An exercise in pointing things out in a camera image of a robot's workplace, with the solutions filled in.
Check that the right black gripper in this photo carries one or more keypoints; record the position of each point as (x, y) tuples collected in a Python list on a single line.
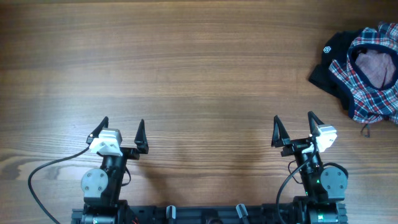
[(296, 146)]

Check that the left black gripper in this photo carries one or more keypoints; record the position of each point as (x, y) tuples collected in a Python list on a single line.
[(132, 153)]

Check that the plaid sleeveless shirt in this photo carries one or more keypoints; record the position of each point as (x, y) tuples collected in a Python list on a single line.
[(367, 102)]

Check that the black mesh shorts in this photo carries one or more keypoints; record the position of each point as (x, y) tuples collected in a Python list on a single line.
[(335, 49)]

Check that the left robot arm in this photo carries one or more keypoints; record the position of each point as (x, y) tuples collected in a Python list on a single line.
[(102, 186)]

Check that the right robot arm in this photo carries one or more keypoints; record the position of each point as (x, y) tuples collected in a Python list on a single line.
[(324, 184)]

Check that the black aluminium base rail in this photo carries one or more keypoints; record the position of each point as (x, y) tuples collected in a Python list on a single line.
[(266, 213)]

